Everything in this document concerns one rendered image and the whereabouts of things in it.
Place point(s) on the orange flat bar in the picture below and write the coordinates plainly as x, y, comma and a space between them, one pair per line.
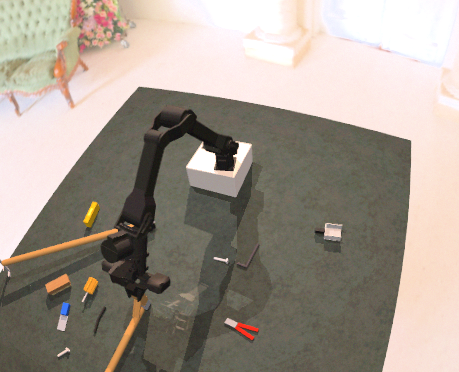
58, 284

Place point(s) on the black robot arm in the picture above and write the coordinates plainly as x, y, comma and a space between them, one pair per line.
139, 207

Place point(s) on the yellow-handled screwdriver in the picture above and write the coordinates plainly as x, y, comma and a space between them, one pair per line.
90, 287

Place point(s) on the yellow rectangular block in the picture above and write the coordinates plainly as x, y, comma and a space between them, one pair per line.
90, 216

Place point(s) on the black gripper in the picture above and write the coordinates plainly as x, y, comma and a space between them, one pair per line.
156, 283

